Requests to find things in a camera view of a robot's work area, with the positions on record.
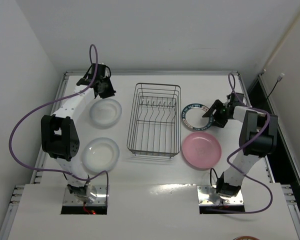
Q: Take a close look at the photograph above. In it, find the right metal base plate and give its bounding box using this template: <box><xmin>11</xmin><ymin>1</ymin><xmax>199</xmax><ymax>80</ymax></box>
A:
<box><xmin>197</xmin><ymin>185</ymin><xmax>244</xmax><ymax>207</ymax></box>

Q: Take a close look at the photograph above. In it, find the brown round object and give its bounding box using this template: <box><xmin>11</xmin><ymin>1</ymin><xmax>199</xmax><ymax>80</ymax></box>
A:
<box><xmin>233</xmin><ymin>235</ymin><xmax>260</xmax><ymax>240</ymax></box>

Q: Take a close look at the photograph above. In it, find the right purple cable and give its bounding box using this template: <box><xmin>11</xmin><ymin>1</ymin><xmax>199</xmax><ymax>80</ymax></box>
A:
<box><xmin>216</xmin><ymin>73</ymin><xmax>274</xmax><ymax>214</ymax></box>

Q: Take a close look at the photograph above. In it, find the black usb cable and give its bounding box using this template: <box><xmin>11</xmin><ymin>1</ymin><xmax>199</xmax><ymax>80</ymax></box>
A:
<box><xmin>258</xmin><ymin>73</ymin><xmax>285</xmax><ymax>118</ymax></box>

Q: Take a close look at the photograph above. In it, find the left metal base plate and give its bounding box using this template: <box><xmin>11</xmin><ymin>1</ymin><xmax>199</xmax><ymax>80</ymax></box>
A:
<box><xmin>62</xmin><ymin>184</ymin><xmax>109</xmax><ymax>207</ymax></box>

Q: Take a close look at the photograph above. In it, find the clear glass plate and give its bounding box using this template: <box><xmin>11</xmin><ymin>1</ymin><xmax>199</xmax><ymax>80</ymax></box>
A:
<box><xmin>82</xmin><ymin>137</ymin><xmax>120</xmax><ymax>173</ymax></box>
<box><xmin>89</xmin><ymin>98</ymin><xmax>122</xmax><ymax>128</ymax></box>

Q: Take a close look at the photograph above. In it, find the blue rimmed white plate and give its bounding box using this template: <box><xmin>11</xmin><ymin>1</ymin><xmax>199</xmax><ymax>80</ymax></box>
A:
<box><xmin>181</xmin><ymin>103</ymin><xmax>214</xmax><ymax>131</ymax></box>

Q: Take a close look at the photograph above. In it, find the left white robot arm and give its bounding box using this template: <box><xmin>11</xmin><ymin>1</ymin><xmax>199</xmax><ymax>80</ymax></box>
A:
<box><xmin>40</xmin><ymin>63</ymin><xmax>116</xmax><ymax>204</ymax></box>

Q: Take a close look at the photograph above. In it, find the metal base plate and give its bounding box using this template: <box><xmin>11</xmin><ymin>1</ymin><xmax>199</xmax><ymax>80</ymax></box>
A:
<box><xmin>197</xmin><ymin>185</ymin><xmax>244</xmax><ymax>207</ymax></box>
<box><xmin>62</xmin><ymin>184</ymin><xmax>109</xmax><ymax>207</ymax></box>

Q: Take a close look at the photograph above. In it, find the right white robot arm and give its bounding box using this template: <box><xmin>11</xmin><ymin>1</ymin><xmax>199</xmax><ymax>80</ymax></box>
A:
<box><xmin>203</xmin><ymin>93</ymin><xmax>278</xmax><ymax>198</ymax></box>

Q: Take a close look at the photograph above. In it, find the wire dish rack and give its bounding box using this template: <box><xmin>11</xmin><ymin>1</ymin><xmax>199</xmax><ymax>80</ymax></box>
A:
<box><xmin>126</xmin><ymin>82</ymin><xmax>182</xmax><ymax>159</ymax></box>

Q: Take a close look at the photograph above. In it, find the purple cable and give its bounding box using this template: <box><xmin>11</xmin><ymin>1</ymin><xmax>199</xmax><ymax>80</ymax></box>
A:
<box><xmin>8</xmin><ymin>44</ymin><xmax>110</xmax><ymax>207</ymax></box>
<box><xmin>216</xmin><ymin>73</ymin><xmax>274</xmax><ymax>214</ymax></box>

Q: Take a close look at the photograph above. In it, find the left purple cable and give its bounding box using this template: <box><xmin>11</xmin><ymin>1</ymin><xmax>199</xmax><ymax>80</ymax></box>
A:
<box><xmin>8</xmin><ymin>44</ymin><xmax>110</xmax><ymax>207</ymax></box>

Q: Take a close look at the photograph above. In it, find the upper clear glass plate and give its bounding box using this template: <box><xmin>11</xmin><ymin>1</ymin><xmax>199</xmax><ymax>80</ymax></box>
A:
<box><xmin>89</xmin><ymin>98</ymin><xmax>122</xmax><ymax>128</ymax></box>

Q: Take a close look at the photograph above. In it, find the pink plastic plate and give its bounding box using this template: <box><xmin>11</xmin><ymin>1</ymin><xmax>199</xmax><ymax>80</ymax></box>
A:
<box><xmin>181</xmin><ymin>132</ymin><xmax>222</xmax><ymax>170</ymax></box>

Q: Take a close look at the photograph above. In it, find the lower clear glass plate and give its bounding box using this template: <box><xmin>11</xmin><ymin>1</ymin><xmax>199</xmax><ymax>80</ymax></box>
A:
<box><xmin>82</xmin><ymin>137</ymin><xmax>120</xmax><ymax>173</ymax></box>

